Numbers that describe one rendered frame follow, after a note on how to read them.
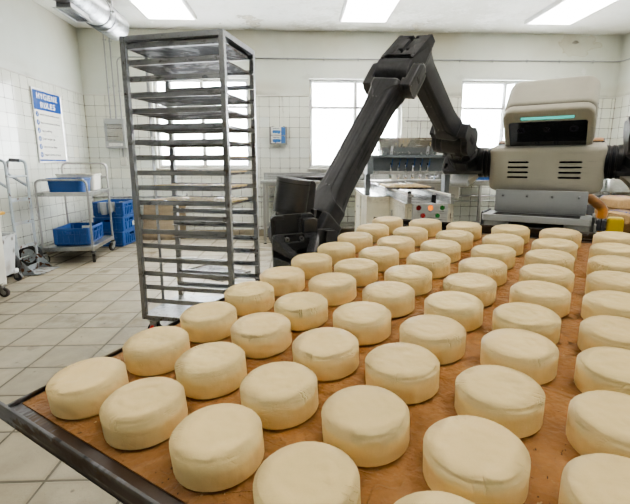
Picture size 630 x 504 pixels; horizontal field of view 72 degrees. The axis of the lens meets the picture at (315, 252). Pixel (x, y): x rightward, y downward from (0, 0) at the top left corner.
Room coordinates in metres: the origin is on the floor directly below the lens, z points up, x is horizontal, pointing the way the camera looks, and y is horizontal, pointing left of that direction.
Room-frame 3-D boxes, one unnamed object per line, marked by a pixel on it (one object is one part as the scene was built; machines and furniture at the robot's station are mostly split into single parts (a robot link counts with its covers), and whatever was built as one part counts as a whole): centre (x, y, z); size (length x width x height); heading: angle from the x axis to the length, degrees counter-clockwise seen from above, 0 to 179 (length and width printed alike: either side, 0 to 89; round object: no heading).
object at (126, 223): (6.12, 2.81, 0.30); 0.60 x 0.40 x 0.20; 2
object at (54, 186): (4.98, 2.79, 0.87); 0.40 x 0.30 x 0.16; 96
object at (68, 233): (5.17, 2.84, 0.28); 0.56 x 0.38 x 0.20; 10
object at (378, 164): (3.84, -0.80, 1.01); 0.72 x 0.33 x 0.34; 89
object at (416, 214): (2.97, -0.79, 0.77); 0.24 x 0.04 x 0.14; 89
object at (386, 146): (3.84, -0.80, 1.25); 0.56 x 0.29 x 0.14; 89
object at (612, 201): (5.61, -4.07, 0.62); 0.72 x 0.42 x 0.17; 9
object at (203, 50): (2.83, 0.76, 1.77); 0.60 x 0.40 x 0.02; 77
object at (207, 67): (2.83, 0.76, 1.68); 0.60 x 0.40 x 0.02; 77
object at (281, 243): (0.60, 0.02, 0.96); 0.09 x 0.07 x 0.07; 12
